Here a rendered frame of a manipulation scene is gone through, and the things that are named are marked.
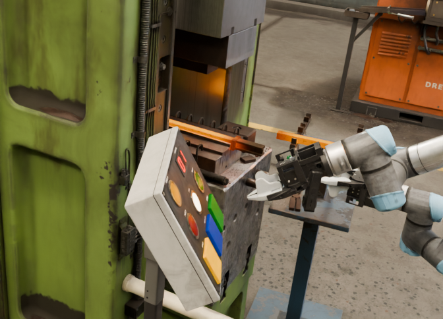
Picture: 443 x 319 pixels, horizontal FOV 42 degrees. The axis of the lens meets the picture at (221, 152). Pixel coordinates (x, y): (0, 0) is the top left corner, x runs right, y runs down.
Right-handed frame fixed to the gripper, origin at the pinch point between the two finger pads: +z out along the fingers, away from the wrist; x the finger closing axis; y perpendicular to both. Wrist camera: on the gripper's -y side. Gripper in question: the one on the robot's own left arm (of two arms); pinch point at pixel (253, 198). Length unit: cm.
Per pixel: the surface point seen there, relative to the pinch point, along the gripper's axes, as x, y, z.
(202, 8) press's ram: -33, 41, -3
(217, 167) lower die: -36.7, -4.9, 13.4
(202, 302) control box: 27.1, -4.4, 14.2
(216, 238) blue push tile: 11.5, -0.3, 9.6
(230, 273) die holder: -41, -46, 27
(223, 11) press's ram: -31, 39, -9
